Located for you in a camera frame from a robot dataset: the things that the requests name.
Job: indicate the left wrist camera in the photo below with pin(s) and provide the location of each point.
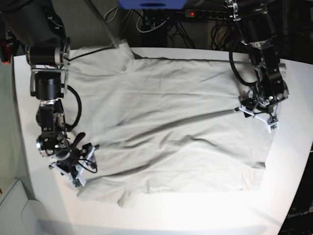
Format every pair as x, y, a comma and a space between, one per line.
271, 126

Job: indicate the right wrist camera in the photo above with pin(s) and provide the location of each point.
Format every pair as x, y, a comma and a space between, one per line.
78, 183

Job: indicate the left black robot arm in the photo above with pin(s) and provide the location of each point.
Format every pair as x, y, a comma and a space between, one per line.
261, 54

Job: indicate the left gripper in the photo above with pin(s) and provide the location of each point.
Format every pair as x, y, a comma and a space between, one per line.
254, 104

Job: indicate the beige t-shirt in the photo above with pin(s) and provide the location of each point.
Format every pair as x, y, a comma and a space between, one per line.
120, 182

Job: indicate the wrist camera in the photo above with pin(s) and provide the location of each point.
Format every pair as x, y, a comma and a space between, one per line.
78, 183
271, 126

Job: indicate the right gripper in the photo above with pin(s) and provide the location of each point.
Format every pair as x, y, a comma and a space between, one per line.
76, 161

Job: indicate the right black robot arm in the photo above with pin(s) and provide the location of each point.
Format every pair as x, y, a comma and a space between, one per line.
37, 26

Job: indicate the blue box overhead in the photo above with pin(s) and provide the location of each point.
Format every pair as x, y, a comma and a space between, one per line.
152, 4

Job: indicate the white power strip red switch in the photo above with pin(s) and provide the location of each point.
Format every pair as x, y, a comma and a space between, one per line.
206, 15

